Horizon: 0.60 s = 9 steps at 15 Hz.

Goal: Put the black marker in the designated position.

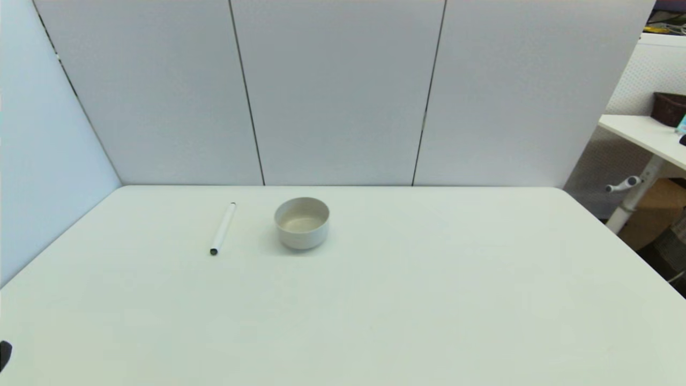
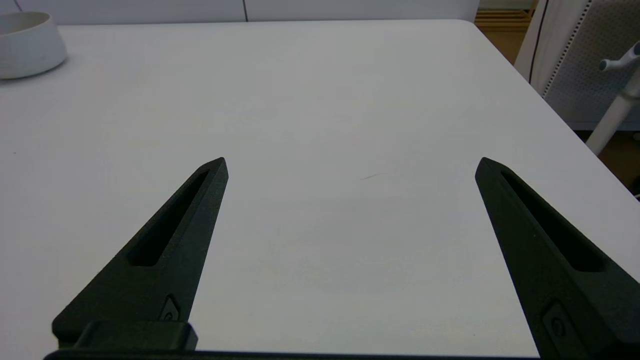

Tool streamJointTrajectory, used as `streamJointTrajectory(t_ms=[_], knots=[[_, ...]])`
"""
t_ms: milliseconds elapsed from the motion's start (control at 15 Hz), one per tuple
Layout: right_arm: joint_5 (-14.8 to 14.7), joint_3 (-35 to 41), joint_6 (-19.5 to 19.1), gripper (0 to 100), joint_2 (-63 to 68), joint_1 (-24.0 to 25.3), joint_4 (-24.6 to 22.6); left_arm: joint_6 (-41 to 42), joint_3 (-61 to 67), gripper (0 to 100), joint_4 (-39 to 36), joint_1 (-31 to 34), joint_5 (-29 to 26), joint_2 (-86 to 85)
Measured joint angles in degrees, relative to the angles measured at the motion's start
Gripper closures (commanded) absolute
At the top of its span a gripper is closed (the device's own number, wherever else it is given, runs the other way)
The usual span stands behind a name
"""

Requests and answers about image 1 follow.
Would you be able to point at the white pegboard panel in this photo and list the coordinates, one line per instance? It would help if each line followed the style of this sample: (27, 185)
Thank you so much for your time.
(656, 69)

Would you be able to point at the white marker with black caps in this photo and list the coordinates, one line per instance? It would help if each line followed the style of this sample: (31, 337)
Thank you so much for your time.
(222, 229)

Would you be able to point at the brown cardboard box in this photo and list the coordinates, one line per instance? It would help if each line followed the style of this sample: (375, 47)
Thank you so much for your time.
(651, 214)

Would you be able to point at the white round bowl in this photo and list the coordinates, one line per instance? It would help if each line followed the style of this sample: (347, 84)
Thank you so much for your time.
(302, 236)

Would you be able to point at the white side table leg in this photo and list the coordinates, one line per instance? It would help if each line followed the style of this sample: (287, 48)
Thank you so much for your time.
(638, 195)

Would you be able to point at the white side table top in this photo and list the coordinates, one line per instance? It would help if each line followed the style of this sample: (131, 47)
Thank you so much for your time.
(646, 134)

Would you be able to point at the dark brown woven basket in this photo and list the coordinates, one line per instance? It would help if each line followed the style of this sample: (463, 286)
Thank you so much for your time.
(669, 109)

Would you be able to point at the cyan small object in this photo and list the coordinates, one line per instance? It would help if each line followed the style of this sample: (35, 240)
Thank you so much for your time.
(682, 124)

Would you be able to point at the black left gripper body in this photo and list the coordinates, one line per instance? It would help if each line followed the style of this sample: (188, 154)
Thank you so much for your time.
(4, 355)

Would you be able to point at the yellow and black clutter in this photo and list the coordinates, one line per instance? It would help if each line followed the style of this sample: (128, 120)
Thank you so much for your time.
(667, 19)

